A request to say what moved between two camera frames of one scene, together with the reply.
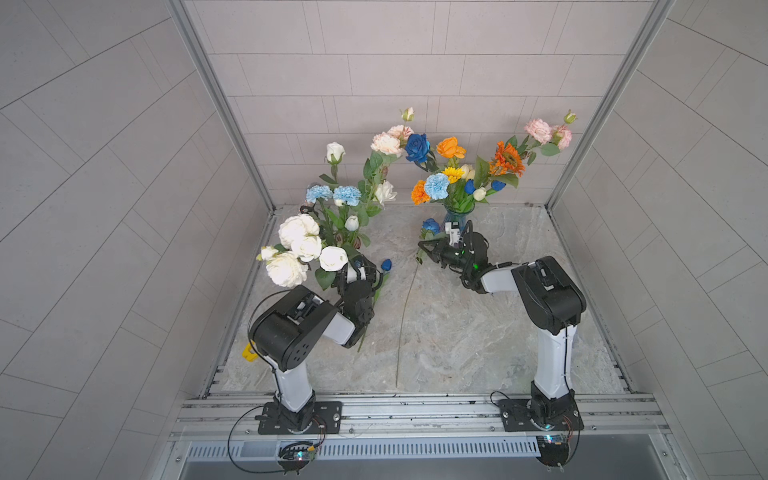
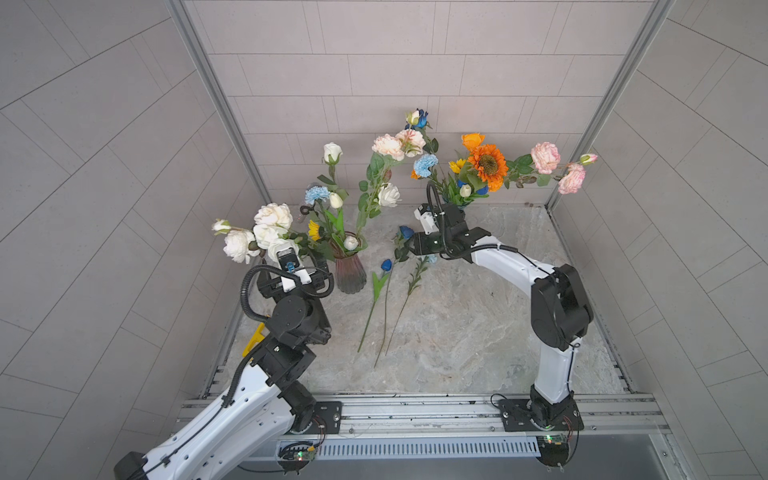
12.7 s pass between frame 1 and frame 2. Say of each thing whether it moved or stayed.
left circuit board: stayed
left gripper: moved
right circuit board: stayed
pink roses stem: moved
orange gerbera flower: moved
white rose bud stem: stayed
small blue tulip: stayed
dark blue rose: moved
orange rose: moved
